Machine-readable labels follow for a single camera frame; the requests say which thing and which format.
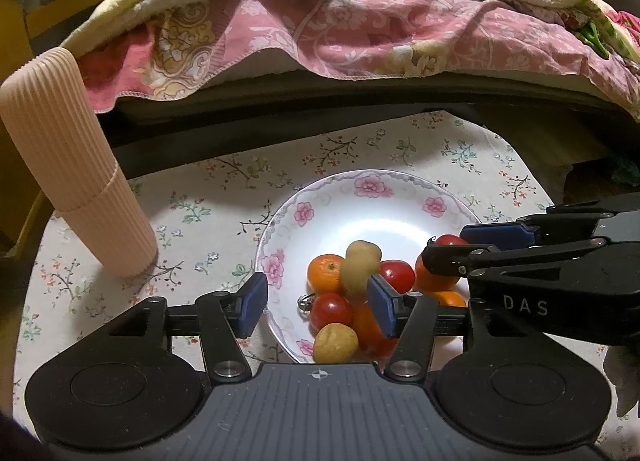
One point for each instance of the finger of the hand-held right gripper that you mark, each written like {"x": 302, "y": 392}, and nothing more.
{"x": 495, "y": 236}
{"x": 450, "y": 261}

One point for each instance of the dark bed frame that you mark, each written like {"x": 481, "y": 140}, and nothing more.
{"x": 350, "y": 101}

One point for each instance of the large red tomato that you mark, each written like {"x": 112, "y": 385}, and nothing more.
{"x": 367, "y": 331}

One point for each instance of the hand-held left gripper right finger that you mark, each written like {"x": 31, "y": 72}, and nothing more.
{"x": 382, "y": 308}

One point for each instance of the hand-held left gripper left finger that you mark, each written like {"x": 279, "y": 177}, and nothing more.
{"x": 252, "y": 303}

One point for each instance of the teal cloth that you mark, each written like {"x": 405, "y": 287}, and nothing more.
{"x": 625, "y": 171}

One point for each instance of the pink ribbed cylinder container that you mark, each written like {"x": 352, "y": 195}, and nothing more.
{"x": 65, "y": 156}

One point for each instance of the orange mandarin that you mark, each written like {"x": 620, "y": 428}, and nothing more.
{"x": 322, "y": 273}
{"x": 440, "y": 283}
{"x": 450, "y": 299}

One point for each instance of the pink floral blanket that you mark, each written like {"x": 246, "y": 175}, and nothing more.
{"x": 350, "y": 26}

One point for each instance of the floral tablecloth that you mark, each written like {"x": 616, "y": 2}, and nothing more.
{"x": 200, "y": 181}

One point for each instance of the white pink-flowered plate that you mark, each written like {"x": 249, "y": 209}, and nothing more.
{"x": 350, "y": 211}

